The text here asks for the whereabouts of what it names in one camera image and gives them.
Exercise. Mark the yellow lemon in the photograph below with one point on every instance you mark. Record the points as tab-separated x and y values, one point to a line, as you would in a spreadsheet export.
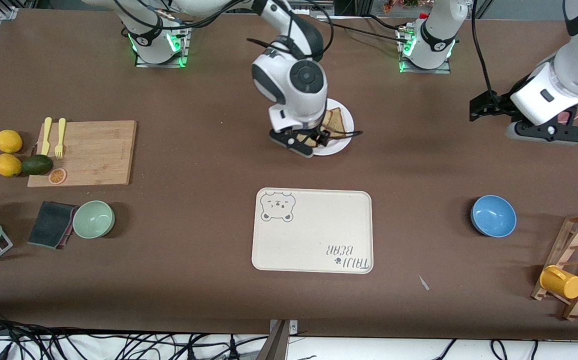
7	165
9	141

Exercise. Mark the yellow plastic knife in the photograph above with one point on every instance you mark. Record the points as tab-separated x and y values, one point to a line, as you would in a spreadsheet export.
46	135

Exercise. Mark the orange fruit slice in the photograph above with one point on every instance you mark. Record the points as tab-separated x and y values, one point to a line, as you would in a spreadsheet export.
57	176

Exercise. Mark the dark grey sponge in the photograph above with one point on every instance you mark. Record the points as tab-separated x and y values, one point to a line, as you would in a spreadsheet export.
49	225

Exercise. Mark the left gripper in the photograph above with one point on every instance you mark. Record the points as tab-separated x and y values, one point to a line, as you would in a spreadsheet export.
500	106

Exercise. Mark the brown bread slice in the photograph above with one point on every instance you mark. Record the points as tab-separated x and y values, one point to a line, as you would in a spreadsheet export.
326	119
340	125

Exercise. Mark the metal clamp bracket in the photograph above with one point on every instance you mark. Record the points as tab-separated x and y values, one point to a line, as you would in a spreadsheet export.
279	342

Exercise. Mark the pale green bowl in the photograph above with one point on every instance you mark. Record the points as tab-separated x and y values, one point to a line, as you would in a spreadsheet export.
93	220

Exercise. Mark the blue bowl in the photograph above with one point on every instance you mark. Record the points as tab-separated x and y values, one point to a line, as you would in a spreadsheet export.
493	216

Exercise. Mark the dark green avocado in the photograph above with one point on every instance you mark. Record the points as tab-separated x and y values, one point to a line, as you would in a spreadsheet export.
37	165

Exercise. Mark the white round plate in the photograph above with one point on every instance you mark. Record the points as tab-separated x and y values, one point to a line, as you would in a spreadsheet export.
341	143

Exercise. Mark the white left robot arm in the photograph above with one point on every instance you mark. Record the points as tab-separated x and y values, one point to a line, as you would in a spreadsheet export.
434	35

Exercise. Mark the yellow mug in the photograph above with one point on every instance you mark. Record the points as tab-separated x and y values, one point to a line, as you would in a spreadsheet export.
561	283

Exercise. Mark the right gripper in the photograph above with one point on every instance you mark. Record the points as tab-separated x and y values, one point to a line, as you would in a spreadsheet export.
317	134

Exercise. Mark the small white paper scrap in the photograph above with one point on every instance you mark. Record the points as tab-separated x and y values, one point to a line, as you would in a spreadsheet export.
423	283

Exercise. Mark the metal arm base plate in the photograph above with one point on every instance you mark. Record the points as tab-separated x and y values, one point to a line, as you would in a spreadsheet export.
444	69
179	61

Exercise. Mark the beige bear print tray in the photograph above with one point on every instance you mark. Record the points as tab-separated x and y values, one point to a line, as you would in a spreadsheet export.
319	230

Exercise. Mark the wooden cutting board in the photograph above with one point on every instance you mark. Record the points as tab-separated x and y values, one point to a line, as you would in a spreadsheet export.
89	155

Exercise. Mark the yellow plastic fork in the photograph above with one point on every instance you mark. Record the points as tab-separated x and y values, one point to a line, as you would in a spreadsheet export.
60	137

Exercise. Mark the wooden mug rack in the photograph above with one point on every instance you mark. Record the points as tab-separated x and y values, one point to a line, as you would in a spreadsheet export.
576	235

